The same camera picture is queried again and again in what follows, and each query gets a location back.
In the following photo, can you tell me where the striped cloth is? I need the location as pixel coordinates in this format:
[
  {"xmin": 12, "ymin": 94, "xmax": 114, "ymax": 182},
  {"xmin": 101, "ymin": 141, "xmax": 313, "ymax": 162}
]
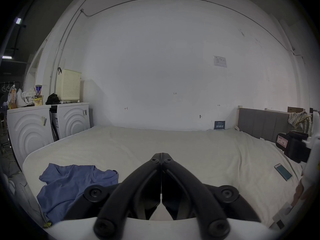
[{"xmin": 288, "ymin": 111, "xmax": 313, "ymax": 136}]

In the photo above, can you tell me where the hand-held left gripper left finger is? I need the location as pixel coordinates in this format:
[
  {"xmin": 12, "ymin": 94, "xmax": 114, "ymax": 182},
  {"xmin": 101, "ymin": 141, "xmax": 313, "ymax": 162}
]
[{"xmin": 62, "ymin": 153, "xmax": 163, "ymax": 240}]

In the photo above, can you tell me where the blue shirt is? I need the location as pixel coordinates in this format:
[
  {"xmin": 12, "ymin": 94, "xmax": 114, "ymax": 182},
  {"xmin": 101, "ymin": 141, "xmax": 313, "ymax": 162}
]
[{"xmin": 37, "ymin": 163, "xmax": 119, "ymax": 224}]

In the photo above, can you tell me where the bed with beige sheet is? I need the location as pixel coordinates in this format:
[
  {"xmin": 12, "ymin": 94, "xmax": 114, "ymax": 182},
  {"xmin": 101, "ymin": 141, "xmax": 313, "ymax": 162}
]
[{"xmin": 22, "ymin": 125, "xmax": 304, "ymax": 228}]

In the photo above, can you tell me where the person's right hand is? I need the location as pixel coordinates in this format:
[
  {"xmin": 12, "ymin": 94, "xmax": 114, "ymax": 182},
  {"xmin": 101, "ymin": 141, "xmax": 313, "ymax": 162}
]
[{"xmin": 294, "ymin": 172, "xmax": 313, "ymax": 209}]

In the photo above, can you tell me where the phone with teal screen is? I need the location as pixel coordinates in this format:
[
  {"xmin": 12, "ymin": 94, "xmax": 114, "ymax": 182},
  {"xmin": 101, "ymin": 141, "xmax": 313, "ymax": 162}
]
[{"xmin": 274, "ymin": 163, "xmax": 293, "ymax": 181}]

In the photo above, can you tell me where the grey padded headboard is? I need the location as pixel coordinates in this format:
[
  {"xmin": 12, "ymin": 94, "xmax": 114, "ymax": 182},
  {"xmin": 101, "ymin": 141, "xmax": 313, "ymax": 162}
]
[{"xmin": 236, "ymin": 106, "xmax": 313, "ymax": 147}]

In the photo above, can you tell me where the white paper notice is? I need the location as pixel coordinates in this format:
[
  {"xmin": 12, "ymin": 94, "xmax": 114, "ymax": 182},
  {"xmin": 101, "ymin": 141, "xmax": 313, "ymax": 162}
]
[{"xmin": 213, "ymin": 55, "xmax": 228, "ymax": 68}]

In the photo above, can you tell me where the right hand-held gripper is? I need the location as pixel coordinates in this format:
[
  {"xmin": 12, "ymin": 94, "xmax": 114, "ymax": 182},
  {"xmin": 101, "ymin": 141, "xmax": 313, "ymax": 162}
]
[{"xmin": 272, "ymin": 111, "xmax": 320, "ymax": 231}]

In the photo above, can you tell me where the white washing machine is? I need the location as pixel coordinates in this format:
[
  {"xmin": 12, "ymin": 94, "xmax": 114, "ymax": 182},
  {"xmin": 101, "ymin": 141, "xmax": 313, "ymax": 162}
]
[
  {"xmin": 46, "ymin": 68, "xmax": 91, "ymax": 141},
  {"xmin": 7, "ymin": 84, "xmax": 55, "ymax": 171}
]

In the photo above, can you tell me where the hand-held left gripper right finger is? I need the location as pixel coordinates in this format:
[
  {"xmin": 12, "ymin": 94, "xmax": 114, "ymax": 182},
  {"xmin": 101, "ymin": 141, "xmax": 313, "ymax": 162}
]
[{"xmin": 162, "ymin": 153, "xmax": 262, "ymax": 240}]

